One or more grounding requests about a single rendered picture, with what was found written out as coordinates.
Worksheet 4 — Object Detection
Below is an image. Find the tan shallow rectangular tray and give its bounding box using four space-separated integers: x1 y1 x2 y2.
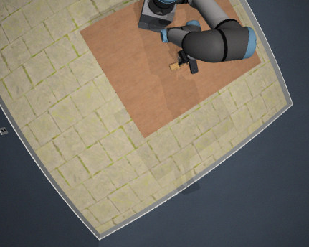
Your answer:
169 63 181 71

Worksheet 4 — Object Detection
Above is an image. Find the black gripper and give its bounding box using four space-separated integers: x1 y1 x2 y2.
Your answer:
177 50 191 65

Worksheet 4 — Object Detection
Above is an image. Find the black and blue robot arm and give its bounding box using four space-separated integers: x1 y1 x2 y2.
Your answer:
148 0 257 74

